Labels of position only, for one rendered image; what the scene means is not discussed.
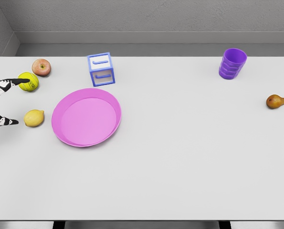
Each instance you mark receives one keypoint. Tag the yellow lemon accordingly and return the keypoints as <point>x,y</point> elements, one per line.
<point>33,118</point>

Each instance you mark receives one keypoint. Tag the pink round plate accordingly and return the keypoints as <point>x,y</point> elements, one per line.
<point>86,117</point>

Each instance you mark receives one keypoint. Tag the yellow tennis ball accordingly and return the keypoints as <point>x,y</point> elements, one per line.
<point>30,84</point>

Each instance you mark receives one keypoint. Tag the red apple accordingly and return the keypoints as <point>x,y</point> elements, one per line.
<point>41,67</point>

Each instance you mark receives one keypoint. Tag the blue letter block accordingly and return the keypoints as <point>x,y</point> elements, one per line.
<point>101,69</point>

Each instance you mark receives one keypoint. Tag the purple ribbed cup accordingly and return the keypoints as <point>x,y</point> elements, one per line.
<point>232,64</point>

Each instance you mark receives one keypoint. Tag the brown pear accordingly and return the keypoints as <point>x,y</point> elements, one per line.
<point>275,101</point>

